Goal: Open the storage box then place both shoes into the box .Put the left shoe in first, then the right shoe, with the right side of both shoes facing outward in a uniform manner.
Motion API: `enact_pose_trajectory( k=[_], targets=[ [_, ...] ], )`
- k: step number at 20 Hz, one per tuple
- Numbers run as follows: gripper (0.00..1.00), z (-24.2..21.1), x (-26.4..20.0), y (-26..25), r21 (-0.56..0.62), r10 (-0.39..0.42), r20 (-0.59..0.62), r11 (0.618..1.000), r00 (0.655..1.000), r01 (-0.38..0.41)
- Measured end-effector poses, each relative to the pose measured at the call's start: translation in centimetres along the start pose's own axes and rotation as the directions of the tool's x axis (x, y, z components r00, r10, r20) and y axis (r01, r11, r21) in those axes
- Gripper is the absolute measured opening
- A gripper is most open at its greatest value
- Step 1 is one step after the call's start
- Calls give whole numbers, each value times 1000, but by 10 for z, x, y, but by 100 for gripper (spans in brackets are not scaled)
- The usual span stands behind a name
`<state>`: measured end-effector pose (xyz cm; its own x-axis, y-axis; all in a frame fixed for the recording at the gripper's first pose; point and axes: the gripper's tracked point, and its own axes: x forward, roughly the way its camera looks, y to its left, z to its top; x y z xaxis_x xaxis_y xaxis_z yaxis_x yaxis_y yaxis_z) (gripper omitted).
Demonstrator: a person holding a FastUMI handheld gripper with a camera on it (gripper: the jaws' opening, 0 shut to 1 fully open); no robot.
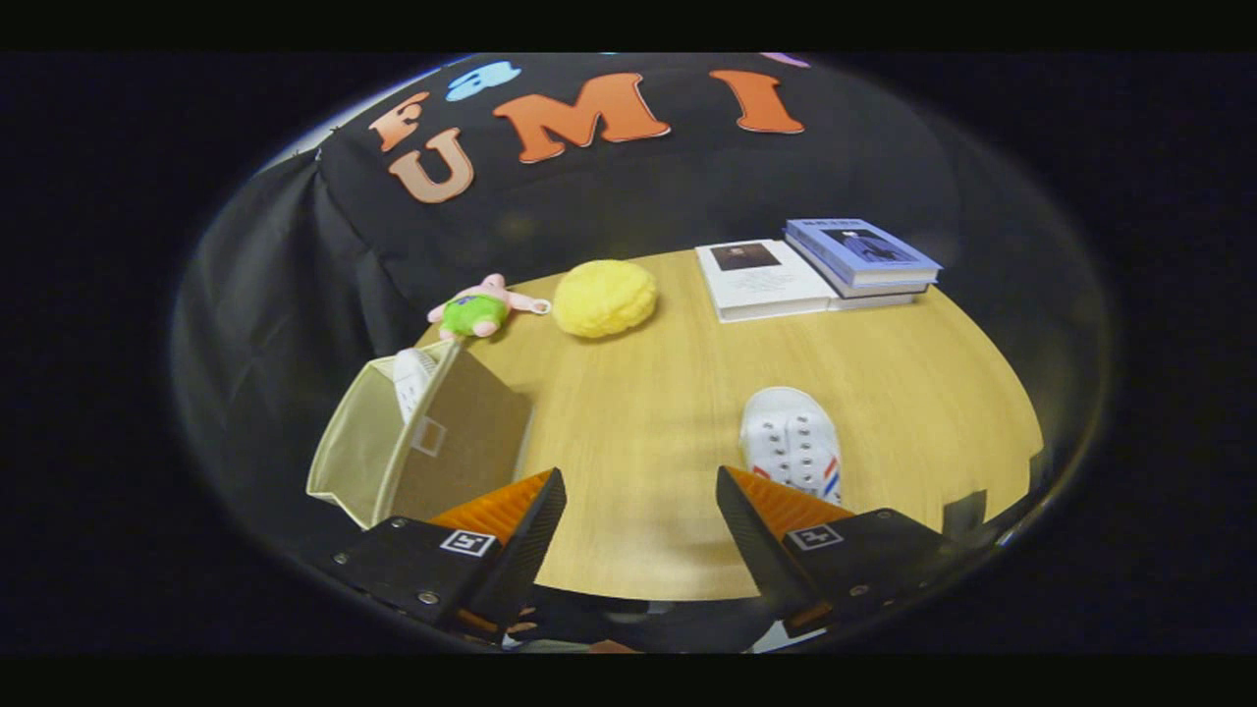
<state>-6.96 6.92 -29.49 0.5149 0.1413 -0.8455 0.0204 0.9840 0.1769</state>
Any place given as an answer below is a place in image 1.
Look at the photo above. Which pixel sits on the black backdrop cloth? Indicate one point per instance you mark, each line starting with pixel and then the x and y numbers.
pixel 609 196

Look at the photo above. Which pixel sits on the yellow fluffy plush ball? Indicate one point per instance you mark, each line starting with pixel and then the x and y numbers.
pixel 604 299

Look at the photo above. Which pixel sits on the blue book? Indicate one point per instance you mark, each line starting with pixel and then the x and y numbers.
pixel 864 250

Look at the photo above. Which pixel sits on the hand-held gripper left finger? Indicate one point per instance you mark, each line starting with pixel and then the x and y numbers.
pixel 535 550

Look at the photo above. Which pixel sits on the pink green plush toy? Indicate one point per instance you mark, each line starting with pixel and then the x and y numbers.
pixel 471 314

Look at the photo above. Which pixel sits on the person's legs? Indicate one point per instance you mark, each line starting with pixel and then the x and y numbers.
pixel 668 624

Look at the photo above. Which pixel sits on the white shoe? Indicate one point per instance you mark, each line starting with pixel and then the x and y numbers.
pixel 786 432
pixel 412 378

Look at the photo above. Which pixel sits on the beige fabric storage box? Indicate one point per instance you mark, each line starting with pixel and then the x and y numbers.
pixel 471 442

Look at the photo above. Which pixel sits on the white book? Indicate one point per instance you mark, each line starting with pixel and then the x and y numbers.
pixel 766 290

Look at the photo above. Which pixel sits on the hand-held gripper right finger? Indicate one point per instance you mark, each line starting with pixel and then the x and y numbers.
pixel 756 550

